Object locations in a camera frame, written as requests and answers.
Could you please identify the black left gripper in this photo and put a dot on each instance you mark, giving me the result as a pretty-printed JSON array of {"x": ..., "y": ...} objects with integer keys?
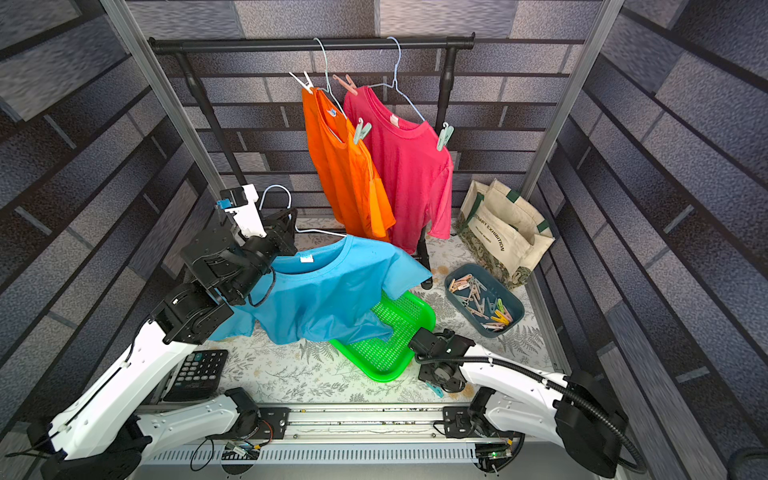
[{"x": 282, "y": 237}]

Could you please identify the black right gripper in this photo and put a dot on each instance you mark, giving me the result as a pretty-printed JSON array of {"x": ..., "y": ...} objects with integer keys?
[{"x": 421, "y": 342}]

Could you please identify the teal blue clothespin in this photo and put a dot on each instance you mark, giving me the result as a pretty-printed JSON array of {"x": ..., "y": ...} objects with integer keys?
[{"x": 437, "y": 390}]

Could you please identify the orange t-shirt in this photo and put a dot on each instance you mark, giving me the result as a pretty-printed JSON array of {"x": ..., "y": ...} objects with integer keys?
[{"x": 349, "y": 179}]

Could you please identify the blue t-shirt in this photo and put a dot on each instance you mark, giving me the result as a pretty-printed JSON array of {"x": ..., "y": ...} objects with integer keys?
[{"x": 327, "y": 293}]

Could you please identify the sage green clothespin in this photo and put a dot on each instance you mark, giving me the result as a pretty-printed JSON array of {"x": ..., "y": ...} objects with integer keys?
[{"x": 362, "y": 129}]

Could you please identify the white clothespin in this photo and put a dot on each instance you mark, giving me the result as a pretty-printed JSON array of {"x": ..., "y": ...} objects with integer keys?
[{"x": 305, "y": 82}]

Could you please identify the pink t-shirt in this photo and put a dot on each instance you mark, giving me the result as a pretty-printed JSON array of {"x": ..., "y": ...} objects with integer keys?
[{"x": 417, "y": 177}]

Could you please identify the white wire hanger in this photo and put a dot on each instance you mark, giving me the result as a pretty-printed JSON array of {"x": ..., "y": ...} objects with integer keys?
[{"x": 328, "y": 89}]

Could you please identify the dusty pink clothespin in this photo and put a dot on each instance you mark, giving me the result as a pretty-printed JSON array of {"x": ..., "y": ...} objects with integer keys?
[{"x": 347, "y": 83}]

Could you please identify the light blue wire hanger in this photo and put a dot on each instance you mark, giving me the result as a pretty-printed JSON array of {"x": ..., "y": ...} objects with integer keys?
[{"x": 394, "y": 83}]

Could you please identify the mint green clothespin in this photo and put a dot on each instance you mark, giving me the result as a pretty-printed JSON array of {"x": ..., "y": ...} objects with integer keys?
[{"x": 444, "y": 136}]

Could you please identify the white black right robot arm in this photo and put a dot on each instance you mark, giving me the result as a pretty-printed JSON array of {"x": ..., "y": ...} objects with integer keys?
[{"x": 514, "y": 402}]

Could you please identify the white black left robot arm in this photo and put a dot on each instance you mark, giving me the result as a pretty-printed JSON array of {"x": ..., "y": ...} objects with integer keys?
[{"x": 101, "y": 436}]

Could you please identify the teal clothespin tray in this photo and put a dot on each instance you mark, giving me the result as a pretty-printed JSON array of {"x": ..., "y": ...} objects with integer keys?
[{"x": 487, "y": 305}]

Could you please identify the cream canvas tote bag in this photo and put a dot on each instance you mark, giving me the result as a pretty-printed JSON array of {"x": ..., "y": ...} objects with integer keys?
[{"x": 507, "y": 235}]

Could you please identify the floral table cloth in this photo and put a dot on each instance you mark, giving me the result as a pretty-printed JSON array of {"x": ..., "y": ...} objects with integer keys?
[{"x": 306, "y": 372}]

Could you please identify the black calculator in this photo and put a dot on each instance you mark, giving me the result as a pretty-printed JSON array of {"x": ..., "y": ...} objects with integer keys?
[{"x": 198, "y": 376}]

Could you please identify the black clothes rack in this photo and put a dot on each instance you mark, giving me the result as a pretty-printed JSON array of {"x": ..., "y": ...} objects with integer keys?
[{"x": 247, "y": 109}]

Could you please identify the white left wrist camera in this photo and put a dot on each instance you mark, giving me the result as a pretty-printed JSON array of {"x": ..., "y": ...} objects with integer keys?
[{"x": 241, "y": 204}]

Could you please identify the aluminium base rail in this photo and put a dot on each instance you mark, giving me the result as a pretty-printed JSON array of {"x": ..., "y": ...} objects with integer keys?
[{"x": 371, "y": 434}]

